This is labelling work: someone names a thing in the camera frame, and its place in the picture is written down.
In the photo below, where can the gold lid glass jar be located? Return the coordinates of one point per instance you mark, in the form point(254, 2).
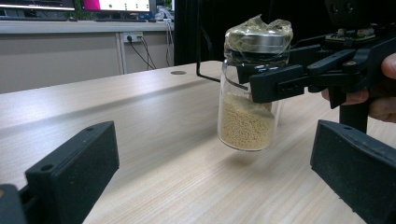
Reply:
point(246, 127)

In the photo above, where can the black keyboard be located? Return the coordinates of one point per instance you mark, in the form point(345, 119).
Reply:
point(34, 18)

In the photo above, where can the computer monitor with pink window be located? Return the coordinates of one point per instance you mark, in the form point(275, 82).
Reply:
point(121, 5)

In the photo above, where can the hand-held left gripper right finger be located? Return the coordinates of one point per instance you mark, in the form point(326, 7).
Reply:
point(358, 168)

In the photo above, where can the round grey table grommet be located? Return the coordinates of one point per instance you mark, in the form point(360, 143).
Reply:
point(178, 72)

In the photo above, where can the white wall socket with plugs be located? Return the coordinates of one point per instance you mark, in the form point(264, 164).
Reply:
point(133, 36)

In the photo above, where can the dark computer monitor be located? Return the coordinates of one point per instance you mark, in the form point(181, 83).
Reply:
point(34, 3)

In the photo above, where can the beige wooden desk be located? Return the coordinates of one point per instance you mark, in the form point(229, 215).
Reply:
point(62, 56)

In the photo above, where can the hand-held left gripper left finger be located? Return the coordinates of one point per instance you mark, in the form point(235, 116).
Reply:
point(74, 174)

